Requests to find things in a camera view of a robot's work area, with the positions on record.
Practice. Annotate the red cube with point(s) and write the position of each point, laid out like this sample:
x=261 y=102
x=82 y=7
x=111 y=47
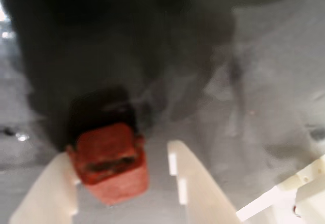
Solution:
x=111 y=163

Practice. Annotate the black mat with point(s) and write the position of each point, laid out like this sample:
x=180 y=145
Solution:
x=76 y=31

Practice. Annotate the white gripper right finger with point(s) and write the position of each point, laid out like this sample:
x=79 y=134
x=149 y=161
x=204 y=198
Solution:
x=200 y=191

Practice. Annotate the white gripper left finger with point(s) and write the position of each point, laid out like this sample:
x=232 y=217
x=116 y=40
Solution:
x=48 y=196

